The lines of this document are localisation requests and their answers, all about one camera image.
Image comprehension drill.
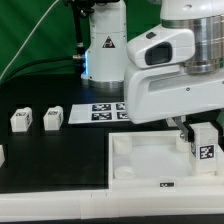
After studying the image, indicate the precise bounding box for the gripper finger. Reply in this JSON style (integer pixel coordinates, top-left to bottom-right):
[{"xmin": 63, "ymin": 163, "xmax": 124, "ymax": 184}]
[{"xmin": 211, "ymin": 111, "xmax": 224, "ymax": 132}]

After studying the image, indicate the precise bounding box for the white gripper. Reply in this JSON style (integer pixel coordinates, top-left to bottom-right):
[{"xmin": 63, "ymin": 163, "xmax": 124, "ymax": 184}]
[{"xmin": 124, "ymin": 25, "xmax": 224, "ymax": 142}]

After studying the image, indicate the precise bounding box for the white square tabletop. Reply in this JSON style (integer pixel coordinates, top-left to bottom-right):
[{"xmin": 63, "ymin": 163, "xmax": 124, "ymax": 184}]
[{"xmin": 108, "ymin": 131, "xmax": 224, "ymax": 191}]

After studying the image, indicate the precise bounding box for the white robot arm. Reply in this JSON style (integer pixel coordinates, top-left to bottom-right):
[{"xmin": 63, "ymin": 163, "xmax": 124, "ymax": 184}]
[{"xmin": 82, "ymin": 0, "xmax": 224, "ymax": 124}]

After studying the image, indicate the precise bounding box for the white sheet with markers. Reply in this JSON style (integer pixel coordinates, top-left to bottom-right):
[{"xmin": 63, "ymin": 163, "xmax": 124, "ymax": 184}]
[{"xmin": 68, "ymin": 102, "xmax": 128, "ymax": 124}]

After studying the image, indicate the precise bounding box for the white front obstacle bar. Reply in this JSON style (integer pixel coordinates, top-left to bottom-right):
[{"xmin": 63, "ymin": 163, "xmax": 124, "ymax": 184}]
[{"xmin": 0, "ymin": 185, "xmax": 224, "ymax": 222}]

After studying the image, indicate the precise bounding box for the white block left edge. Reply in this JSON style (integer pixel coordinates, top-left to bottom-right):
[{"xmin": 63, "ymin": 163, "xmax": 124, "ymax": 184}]
[{"xmin": 0, "ymin": 145, "xmax": 5, "ymax": 168}]

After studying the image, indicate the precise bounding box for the black cable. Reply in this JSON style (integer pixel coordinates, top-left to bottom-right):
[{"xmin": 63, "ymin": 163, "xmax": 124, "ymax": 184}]
[{"xmin": 0, "ymin": 55, "xmax": 84, "ymax": 88}]

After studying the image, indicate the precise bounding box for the white cable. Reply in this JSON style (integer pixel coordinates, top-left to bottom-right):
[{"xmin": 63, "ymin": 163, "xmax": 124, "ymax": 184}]
[{"xmin": 0, "ymin": 0, "xmax": 60, "ymax": 83}]

